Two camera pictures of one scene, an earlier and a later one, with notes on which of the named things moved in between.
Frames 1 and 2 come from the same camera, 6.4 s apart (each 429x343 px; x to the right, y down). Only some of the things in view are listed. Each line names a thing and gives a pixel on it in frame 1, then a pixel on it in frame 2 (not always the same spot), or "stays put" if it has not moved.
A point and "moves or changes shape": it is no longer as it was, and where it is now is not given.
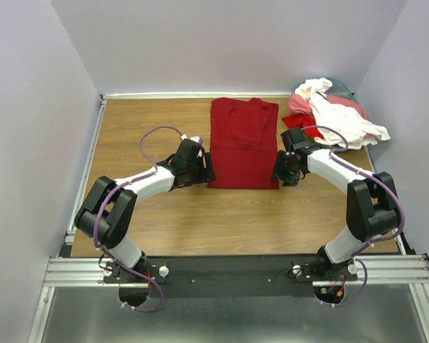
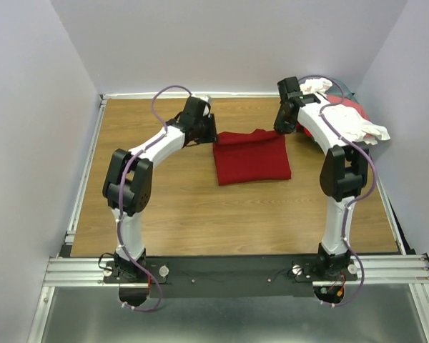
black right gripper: x=290 y=180 -> x=278 y=125
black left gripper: x=207 y=174 -> x=211 y=136
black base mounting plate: x=228 y=275 stays put
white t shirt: x=357 y=131 stays put
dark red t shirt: x=244 y=136 moves or changes shape
